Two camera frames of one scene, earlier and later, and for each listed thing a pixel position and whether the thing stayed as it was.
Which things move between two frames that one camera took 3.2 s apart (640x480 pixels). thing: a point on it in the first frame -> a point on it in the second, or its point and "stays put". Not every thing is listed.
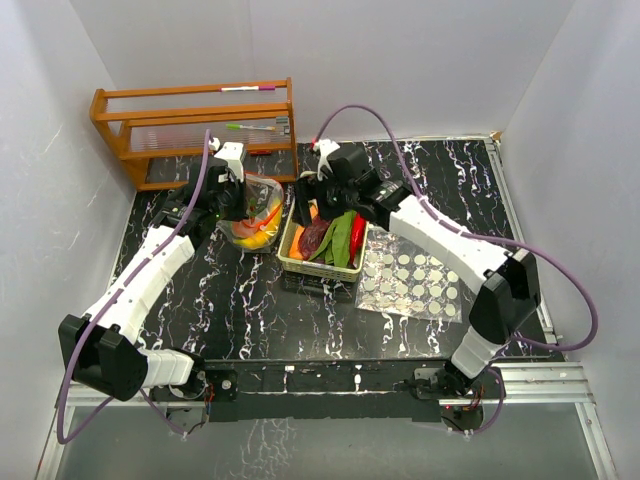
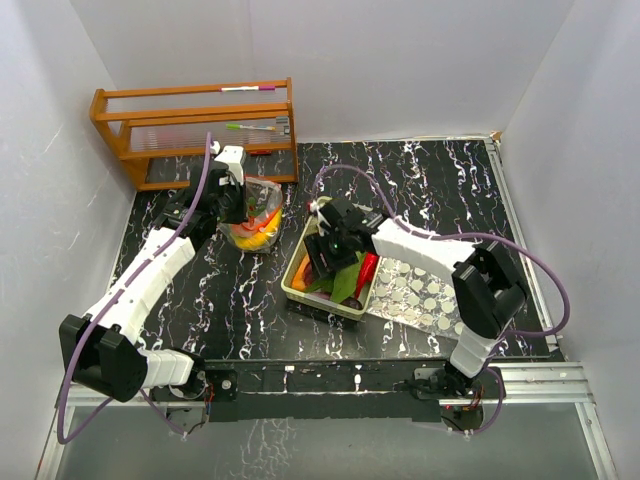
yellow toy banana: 261,238 stays put
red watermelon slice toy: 242,229 stays put
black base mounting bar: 253,390 stays put
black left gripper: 240,212 stays put
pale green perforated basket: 316,268 -> 311,299
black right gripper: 307,189 -> 316,245
